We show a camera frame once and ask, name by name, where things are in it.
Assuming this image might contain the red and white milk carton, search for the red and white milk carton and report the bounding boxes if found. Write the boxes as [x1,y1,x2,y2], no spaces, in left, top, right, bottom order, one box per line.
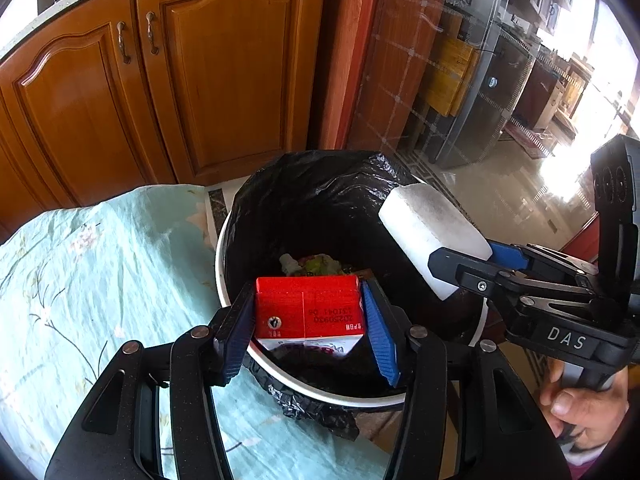
[254,275,367,358]

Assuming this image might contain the white foam sponge block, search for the white foam sponge block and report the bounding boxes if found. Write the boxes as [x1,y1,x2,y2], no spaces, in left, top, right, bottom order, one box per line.
[378,183,492,300]

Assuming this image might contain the green jelly drink pouch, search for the green jelly drink pouch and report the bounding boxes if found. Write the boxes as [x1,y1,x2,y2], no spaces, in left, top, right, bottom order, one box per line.
[279,254,344,276]

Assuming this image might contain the pink right sleeve forearm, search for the pink right sleeve forearm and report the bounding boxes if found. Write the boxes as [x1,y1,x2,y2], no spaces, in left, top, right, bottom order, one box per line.
[561,442,608,480]

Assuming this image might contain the black trash bag liner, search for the black trash bag liner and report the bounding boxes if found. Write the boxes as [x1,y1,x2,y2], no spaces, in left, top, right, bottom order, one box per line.
[216,151,483,440]

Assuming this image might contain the wooden lower kitchen cabinets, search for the wooden lower kitchen cabinets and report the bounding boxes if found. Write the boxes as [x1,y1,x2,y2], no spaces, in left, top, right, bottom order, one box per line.
[1,0,323,237]

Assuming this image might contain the right hand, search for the right hand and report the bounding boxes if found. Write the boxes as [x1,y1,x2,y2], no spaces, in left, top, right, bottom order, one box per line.
[538,358,629,450]

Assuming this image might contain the floral teal tablecloth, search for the floral teal tablecloth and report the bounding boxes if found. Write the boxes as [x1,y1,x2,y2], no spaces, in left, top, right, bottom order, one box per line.
[1,185,388,479]

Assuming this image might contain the glass sliding door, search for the glass sliding door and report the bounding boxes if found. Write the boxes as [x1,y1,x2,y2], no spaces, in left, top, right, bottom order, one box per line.
[345,0,639,248]

